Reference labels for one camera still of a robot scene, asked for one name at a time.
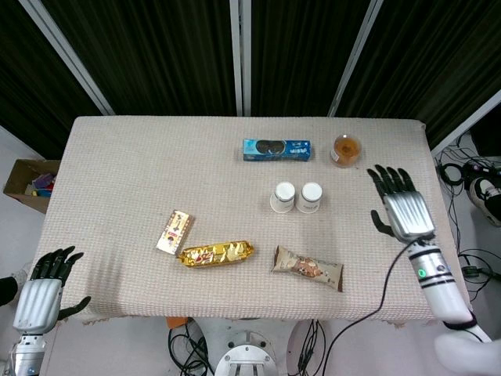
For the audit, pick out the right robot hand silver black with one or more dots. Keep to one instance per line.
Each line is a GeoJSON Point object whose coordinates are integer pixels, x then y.
{"type": "Point", "coordinates": [409, 213]}

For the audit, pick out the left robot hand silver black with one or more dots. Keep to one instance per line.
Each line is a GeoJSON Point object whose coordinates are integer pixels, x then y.
{"type": "Point", "coordinates": [36, 303]}

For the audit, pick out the white paper cup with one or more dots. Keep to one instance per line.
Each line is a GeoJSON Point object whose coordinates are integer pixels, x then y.
{"type": "Point", "coordinates": [282, 197]}
{"type": "Point", "coordinates": [310, 197]}

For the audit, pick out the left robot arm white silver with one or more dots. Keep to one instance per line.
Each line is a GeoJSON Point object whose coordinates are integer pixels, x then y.
{"type": "Point", "coordinates": [25, 354]}

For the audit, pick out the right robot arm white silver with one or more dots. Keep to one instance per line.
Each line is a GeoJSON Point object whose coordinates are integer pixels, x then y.
{"type": "Point", "coordinates": [444, 293]}

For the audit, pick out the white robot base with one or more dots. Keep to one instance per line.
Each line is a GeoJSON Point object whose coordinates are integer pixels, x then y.
{"type": "Point", "coordinates": [244, 354]}

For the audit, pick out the black white sneaker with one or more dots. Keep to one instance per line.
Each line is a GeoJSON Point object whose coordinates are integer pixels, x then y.
{"type": "Point", "coordinates": [485, 196]}

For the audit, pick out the clear jar orange contents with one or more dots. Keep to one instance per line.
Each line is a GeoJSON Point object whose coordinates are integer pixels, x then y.
{"type": "Point", "coordinates": [345, 150]}

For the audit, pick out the brown beige snack bar wrapper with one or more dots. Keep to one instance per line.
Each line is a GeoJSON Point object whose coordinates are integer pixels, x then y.
{"type": "Point", "coordinates": [307, 267]}

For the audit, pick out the colourful items in carton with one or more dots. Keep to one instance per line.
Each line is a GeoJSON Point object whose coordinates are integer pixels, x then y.
{"type": "Point", "coordinates": [41, 184]}

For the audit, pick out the cardboard box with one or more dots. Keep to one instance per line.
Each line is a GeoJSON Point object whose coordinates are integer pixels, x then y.
{"type": "Point", "coordinates": [19, 184]}

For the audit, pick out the small orange object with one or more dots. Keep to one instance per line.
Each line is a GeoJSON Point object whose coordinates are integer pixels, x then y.
{"type": "Point", "coordinates": [176, 322]}

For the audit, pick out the blue cookie box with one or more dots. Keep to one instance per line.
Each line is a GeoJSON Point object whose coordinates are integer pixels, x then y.
{"type": "Point", "coordinates": [276, 150]}

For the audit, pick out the red white candy box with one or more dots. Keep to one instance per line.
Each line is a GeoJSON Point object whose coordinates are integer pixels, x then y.
{"type": "Point", "coordinates": [175, 232]}

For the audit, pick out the beige woven tablecloth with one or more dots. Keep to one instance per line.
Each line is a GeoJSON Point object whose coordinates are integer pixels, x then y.
{"type": "Point", "coordinates": [176, 188]}

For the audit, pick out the gold foil snack bag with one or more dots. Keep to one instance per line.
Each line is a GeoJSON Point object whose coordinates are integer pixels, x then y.
{"type": "Point", "coordinates": [216, 254]}

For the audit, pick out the grey partition frame post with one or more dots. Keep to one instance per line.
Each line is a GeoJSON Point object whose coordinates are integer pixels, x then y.
{"type": "Point", "coordinates": [354, 58]}
{"type": "Point", "coordinates": [66, 55]}
{"type": "Point", "coordinates": [466, 121]}
{"type": "Point", "coordinates": [239, 58]}

